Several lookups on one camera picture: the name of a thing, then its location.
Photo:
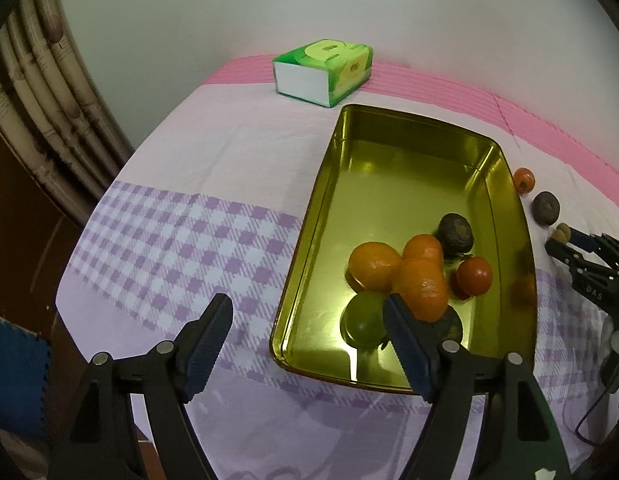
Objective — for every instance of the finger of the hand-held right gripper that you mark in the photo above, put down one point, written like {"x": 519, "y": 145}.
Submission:
{"x": 569, "y": 257}
{"x": 597, "y": 245}

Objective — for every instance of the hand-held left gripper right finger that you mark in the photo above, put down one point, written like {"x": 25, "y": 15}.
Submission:
{"x": 409, "y": 342}

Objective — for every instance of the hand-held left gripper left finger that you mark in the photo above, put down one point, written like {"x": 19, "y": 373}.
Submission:
{"x": 209, "y": 340}

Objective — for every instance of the kiwi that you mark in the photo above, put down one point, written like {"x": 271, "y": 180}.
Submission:
{"x": 561, "y": 232}

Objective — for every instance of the green apple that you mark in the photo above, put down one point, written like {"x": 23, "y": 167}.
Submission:
{"x": 364, "y": 317}

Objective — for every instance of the orange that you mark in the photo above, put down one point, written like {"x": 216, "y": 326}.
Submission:
{"x": 424, "y": 249}
{"x": 423, "y": 292}
{"x": 374, "y": 266}

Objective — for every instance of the red tomato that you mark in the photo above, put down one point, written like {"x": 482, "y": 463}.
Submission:
{"x": 473, "y": 276}

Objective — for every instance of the gold metal tin tray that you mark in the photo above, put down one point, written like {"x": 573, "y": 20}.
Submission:
{"x": 409, "y": 170}

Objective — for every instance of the dark brown passion fruit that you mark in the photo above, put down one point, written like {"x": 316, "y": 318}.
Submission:
{"x": 452, "y": 327}
{"x": 546, "y": 207}
{"x": 454, "y": 232}

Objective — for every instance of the small orange-red tomato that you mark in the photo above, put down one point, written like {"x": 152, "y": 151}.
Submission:
{"x": 523, "y": 180}

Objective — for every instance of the white and purple checked cloth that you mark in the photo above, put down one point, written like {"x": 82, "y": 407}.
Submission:
{"x": 214, "y": 160}

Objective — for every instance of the blue foam mat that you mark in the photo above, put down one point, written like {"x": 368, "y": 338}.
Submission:
{"x": 14, "y": 365}

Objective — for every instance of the pink foam mat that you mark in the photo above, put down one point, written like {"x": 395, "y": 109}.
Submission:
{"x": 439, "y": 90}

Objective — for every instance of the green tissue box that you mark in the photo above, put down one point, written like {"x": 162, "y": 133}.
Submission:
{"x": 324, "y": 72}

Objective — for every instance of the bamboo furniture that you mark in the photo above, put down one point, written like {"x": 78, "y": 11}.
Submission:
{"x": 44, "y": 110}

